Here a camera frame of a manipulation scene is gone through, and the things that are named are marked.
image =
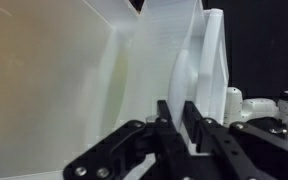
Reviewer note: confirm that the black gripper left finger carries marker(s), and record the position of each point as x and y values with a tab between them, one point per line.
170	150

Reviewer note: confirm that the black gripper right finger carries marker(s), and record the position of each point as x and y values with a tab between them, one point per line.
237	153

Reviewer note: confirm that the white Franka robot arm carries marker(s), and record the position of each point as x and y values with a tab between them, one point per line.
260	106

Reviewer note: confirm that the translucent drawer pulled far open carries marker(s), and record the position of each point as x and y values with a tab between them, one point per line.
50	86

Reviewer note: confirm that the white plastic drawer unit frame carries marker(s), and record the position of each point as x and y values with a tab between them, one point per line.
214	66

